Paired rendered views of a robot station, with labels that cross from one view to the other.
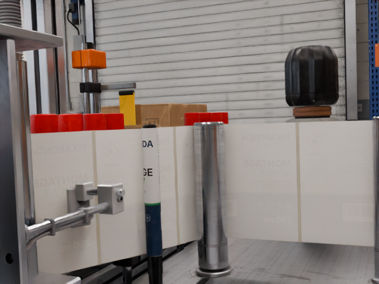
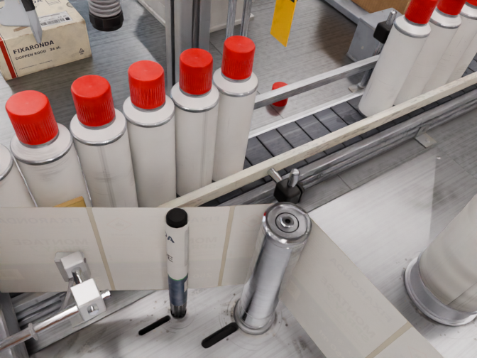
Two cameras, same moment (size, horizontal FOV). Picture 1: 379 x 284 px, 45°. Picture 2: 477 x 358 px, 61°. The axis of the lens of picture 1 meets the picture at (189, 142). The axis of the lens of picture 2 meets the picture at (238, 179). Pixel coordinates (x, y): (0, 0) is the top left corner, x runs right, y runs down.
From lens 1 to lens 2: 0.46 m
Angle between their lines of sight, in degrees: 52
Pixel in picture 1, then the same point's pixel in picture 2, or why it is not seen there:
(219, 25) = not seen: outside the picture
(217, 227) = (257, 309)
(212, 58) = not seen: outside the picture
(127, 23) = not seen: outside the picture
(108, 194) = (77, 307)
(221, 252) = (258, 322)
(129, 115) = (282, 29)
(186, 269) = (235, 288)
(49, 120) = (89, 106)
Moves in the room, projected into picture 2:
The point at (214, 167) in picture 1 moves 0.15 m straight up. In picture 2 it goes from (268, 274) to (313, 149)
